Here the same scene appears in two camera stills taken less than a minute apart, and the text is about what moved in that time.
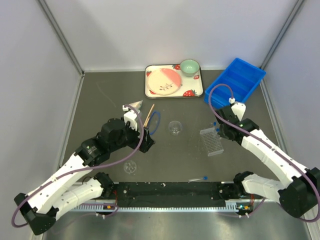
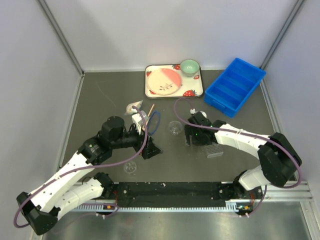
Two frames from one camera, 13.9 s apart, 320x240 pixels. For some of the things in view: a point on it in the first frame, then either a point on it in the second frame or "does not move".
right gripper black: x=221 y=133 to x=190 y=130
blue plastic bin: x=242 y=77 does not move
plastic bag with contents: x=136 y=105 does not move
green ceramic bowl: x=189 y=67 does not move
